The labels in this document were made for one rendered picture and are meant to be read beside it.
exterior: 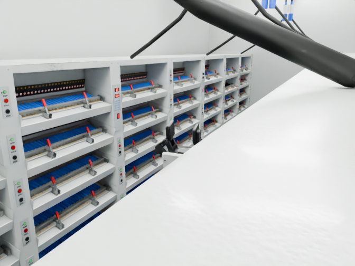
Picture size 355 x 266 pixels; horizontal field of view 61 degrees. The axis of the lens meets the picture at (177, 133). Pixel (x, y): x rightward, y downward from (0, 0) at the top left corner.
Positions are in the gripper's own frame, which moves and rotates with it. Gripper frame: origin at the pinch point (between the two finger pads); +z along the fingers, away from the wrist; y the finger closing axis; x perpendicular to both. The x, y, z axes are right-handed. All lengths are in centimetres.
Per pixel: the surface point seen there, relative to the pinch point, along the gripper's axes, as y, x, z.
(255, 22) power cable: -17.3, -25.3, 30.2
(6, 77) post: 82, 25, -4
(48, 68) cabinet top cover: 80, 46, -7
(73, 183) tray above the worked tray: 78, 38, -69
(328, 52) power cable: -24.0, -26.6, 28.1
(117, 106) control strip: 73, 83, -45
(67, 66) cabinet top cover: 78, 57, -10
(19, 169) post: 80, 14, -40
